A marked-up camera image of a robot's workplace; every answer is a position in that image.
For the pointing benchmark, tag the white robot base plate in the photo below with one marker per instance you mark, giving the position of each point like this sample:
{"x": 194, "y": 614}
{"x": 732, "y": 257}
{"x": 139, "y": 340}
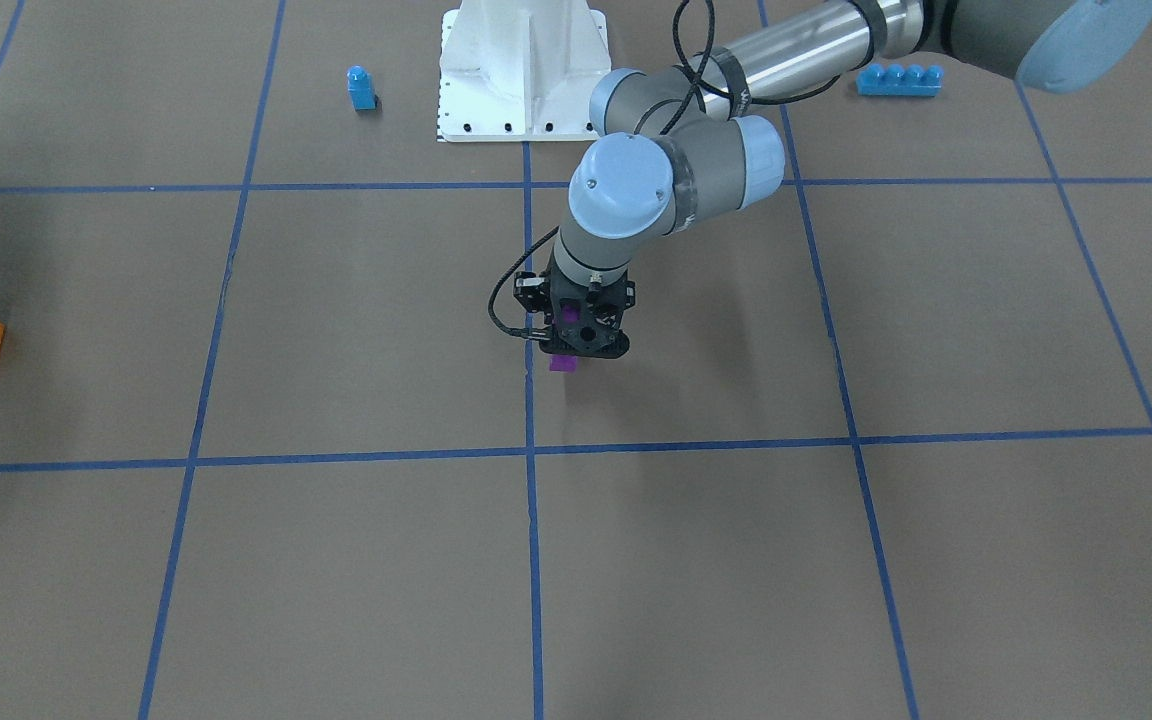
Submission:
{"x": 520, "y": 71}

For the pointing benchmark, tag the small blue brick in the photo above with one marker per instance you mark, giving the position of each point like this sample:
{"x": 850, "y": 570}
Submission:
{"x": 360, "y": 89}

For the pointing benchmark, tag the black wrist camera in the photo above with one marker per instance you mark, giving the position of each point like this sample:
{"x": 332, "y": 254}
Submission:
{"x": 532, "y": 291}

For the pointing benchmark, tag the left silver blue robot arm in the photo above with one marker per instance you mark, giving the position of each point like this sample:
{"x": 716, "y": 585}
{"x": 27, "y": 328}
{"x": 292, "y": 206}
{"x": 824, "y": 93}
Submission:
{"x": 683, "y": 145}

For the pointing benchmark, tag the blue four-stud brick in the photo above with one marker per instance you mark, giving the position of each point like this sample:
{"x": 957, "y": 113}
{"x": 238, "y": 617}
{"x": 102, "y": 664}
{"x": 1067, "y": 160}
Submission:
{"x": 895, "y": 80}

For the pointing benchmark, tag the purple trapezoid block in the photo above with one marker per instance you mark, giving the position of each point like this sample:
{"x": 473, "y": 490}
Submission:
{"x": 564, "y": 363}

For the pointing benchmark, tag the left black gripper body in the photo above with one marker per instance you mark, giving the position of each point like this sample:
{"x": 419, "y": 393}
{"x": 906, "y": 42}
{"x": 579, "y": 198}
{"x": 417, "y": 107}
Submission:
{"x": 532, "y": 291}

